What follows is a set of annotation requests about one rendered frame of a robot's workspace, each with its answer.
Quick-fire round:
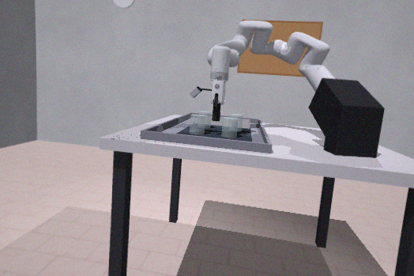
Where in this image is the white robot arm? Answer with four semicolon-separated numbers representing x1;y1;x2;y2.
208;21;334;92

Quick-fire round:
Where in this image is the clear glass jar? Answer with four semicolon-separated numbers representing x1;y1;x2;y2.
189;114;205;134
198;111;212;128
221;117;239;138
230;114;243;131

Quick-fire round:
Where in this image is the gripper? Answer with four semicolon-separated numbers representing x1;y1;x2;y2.
210;79;228;121

